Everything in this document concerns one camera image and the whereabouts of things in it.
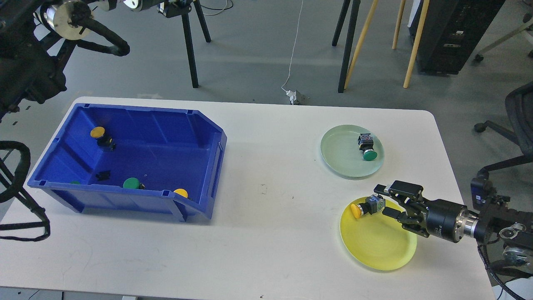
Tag black office chair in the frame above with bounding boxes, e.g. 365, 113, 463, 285
473, 82, 533, 179

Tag yellow push button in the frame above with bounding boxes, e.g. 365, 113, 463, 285
350, 194, 385, 219
90, 127, 116, 152

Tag black tripod legs left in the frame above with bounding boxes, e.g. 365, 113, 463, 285
177, 0, 211, 88

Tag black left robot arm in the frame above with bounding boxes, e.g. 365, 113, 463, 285
0, 0, 130, 116

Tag small black part in bin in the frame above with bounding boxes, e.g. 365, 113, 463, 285
95, 170, 111, 182

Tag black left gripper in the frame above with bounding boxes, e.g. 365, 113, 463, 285
157, 0, 196, 18

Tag white power cable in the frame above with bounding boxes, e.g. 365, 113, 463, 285
281, 0, 304, 93

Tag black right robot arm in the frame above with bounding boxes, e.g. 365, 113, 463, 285
374, 177, 532, 300

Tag white power adapter on floor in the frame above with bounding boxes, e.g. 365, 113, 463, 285
286, 90, 305, 105

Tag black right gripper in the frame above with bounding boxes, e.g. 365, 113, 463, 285
373, 180, 468, 243

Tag yellow push button front rim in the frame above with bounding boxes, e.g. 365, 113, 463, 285
173, 188, 189, 199

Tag wooden easel legs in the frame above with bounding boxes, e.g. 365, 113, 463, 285
345, 0, 430, 89

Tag yellow plate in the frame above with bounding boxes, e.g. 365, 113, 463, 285
339, 197, 417, 271

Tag black stand legs centre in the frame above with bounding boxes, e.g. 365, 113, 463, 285
331, 0, 361, 93

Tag blue plastic storage bin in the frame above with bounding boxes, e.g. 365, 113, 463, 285
27, 103, 227, 222

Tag light green plate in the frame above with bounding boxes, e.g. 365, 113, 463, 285
320, 125, 385, 179

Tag black cable loop left edge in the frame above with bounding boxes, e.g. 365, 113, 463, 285
0, 141, 51, 243

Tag black computer tower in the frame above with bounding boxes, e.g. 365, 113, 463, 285
416, 0, 504, 75

